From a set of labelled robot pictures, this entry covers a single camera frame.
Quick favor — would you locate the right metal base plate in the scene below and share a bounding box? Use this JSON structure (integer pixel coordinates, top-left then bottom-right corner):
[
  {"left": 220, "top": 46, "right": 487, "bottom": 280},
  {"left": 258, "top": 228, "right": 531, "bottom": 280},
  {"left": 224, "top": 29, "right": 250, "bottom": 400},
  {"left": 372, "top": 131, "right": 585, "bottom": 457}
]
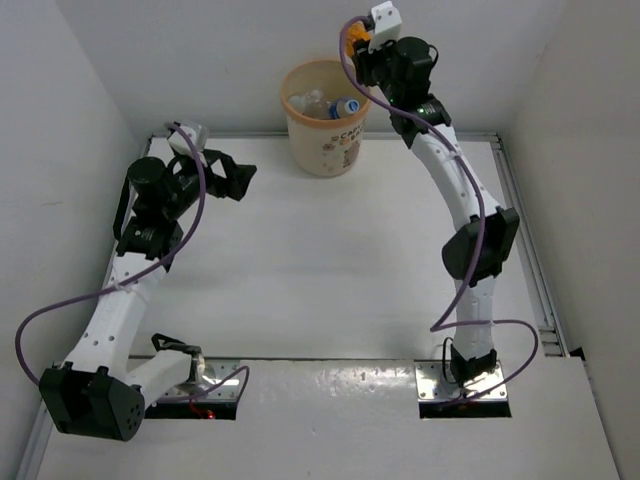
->
[{"left": 414, "top": 360, "right": 508, "bottom": 404}]

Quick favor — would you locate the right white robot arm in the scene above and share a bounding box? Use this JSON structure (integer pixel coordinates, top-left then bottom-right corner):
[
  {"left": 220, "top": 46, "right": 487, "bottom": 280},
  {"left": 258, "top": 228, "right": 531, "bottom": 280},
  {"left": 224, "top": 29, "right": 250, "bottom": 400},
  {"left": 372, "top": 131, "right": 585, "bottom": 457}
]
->
[{"left": 350, "top": 37, "right": 520, "bottom": 385}]

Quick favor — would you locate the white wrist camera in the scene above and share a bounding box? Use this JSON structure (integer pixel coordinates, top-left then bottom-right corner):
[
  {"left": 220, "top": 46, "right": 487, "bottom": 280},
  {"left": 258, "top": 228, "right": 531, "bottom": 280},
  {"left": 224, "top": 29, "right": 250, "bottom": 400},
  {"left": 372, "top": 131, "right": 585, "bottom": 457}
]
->
[
  {"left": 166, "top": 121, "right": 209, "bottom": 155},
  {"left": 367, "top": 1, "right": 402, "bottom": 53}
]

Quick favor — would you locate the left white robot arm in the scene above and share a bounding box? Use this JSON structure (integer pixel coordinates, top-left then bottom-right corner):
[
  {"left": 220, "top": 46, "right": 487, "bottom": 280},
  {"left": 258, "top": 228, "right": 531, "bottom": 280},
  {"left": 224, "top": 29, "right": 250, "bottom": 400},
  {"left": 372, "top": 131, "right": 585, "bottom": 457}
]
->
[{"left": 39, "top": 149, "right": 257, "bottom": 441}]

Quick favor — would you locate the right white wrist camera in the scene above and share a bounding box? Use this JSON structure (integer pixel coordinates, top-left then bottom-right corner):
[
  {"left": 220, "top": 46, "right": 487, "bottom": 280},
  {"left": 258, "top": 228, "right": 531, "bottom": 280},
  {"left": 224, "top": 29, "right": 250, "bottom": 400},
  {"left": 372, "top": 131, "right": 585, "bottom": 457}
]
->
[{"left": 367, "top": 1, "right": 402, "bottom": 53}]

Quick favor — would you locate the metal base plate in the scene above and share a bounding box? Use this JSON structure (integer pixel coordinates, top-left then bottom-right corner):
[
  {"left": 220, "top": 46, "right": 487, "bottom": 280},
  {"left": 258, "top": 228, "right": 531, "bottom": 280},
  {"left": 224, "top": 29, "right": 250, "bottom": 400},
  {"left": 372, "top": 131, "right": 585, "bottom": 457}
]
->
[
  {"left": 414, "top": 360, "right": 508, "bottom": 404},
  {"left": 154, "top": 358, "right": 250, "bottom": 404}
]

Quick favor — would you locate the clear jar white lid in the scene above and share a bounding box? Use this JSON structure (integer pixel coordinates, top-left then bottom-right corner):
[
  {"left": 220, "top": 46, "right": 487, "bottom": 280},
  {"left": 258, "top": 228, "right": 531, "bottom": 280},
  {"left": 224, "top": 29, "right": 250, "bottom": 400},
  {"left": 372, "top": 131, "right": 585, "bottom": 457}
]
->
[{"left": 287, "top": 95, "right": 308, "bottom": 115}]

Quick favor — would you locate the blue label bottle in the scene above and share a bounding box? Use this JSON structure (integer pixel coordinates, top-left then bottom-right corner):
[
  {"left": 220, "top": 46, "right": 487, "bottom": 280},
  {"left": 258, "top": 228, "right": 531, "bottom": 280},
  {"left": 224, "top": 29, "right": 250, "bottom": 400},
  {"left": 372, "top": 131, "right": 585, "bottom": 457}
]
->
[
  {"left": 328, "top": 97, "right": 361, "bottom": 120},
  {"left": 302, "top": 89, "right": 331, "bottom": 120}
]

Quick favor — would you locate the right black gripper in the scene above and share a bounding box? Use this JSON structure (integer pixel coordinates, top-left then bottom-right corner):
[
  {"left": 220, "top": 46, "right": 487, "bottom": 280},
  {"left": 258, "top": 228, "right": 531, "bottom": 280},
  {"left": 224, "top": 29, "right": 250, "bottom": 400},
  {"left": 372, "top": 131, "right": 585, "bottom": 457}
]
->
[{"left": 353, "top": 33, "right": 400, "bottom": 105}]

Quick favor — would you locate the orange juice bottle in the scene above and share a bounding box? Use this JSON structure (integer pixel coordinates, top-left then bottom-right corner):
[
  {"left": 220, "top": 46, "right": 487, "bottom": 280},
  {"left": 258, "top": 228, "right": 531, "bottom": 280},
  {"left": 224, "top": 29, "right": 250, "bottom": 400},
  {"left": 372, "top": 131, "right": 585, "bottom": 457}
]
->
[{"left": 345, "top": 21, "right": 371, "bottom": 57}]

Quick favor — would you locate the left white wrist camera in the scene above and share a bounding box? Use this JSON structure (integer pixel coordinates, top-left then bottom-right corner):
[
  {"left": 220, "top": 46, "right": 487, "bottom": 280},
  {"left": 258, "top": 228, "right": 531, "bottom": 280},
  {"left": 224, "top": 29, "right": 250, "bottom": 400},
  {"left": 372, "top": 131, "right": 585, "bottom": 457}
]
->
[{"left": 166, "top": 121, "right": 209, "bottom": 155}]

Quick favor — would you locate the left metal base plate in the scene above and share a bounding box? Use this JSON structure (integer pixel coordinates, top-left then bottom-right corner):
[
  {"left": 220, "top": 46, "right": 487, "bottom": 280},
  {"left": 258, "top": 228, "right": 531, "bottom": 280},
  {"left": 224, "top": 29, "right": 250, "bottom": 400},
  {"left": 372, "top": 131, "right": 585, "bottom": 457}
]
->
[{"left": 154, "top": 358, "right": 250, "bottom": 404}]

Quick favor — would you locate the beige plastic waste bin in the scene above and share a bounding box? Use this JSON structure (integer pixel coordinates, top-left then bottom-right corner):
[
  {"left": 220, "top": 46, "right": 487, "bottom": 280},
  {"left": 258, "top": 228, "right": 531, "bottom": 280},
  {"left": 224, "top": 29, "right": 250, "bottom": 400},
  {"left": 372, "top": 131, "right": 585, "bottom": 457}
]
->
[{"left": 280, "top": 60, "right": 371, "bottom": 177}]

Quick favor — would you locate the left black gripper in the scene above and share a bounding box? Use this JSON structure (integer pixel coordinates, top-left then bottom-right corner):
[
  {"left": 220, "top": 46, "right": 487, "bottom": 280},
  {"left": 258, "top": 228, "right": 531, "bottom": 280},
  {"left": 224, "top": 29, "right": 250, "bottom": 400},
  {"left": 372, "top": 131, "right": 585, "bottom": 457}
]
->
[{"left": 160, "top": 148, "right": 253, "bottom": 220}]

